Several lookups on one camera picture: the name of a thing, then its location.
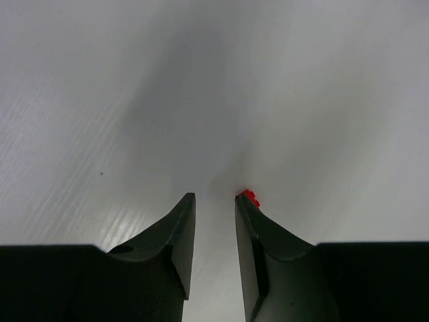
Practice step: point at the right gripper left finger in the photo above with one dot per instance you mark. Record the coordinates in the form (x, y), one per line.
(154, 268)

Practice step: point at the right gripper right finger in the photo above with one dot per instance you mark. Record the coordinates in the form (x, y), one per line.
(282, 276)

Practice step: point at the tiny red lego stud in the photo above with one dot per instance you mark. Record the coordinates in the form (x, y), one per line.
(251, 196)

